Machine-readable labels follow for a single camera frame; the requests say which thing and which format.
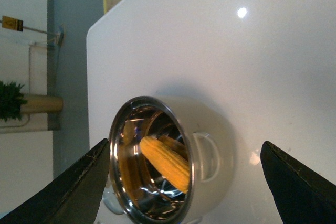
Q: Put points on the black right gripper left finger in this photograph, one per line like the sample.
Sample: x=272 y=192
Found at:
x=73 y=197

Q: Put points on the beige electric cooking pot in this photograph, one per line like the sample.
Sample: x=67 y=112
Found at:
x=142 y=192

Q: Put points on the green potted plant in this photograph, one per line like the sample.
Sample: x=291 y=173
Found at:
x=15 y=104

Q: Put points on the yellow corn cob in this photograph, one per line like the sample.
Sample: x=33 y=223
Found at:
x=169 y=157

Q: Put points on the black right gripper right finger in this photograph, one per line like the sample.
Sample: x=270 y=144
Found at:
x=301 y=195

